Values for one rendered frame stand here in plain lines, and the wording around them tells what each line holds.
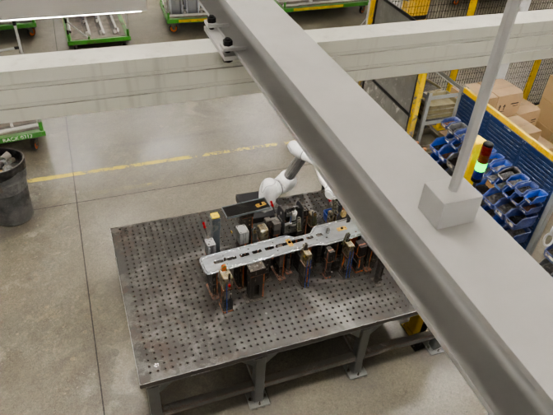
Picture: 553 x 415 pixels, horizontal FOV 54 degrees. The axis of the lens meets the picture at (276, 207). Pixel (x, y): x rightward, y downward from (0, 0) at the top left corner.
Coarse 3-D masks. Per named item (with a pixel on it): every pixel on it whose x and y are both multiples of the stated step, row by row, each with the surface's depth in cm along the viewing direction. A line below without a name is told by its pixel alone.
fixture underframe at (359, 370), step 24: (336, 336) 407; (360, 336) 421; (408, 336) 457; (432, 336) 460; (264, 360) 394; (336, 360) 434; (360, 360) 442; (168, 384) 376; (240, 384) 413; (264, 384) 414; (168, 408) 394
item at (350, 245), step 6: (348, 240) 426; (342, 246) 428; (348, 246) 419; (354, 246) 420; (342, 252) 430; (348, 252) 422; (342, 258) 433; (348, 258) 427; (342, 264) 435; (348, 264) 436; (342, 270) 437; (348, 270) 435; (342, 276) 439; (348, 276) 440
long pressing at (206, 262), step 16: (336, 224) 445; (352, 224) 446; (272, 240) 425; (304, 240) 427; (320, 240) 428; (336, 240) 430; (208, 256) 408; (224, 256) 409; (256, 256) 411; (272, 256) 412; (208, 272) 396
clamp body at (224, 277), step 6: (228, 270) 390; (222, 276) 385; (228, 276) 385; (222, 282) 387; (228, 282) 387; (222, 288) 391; (228, 288) 390; (222, 294) 398; (228, 294) 396; (222, 300) 401; (228, 300) 400; (222, 306) 404; (228, 306) 403; (222, 312) 405
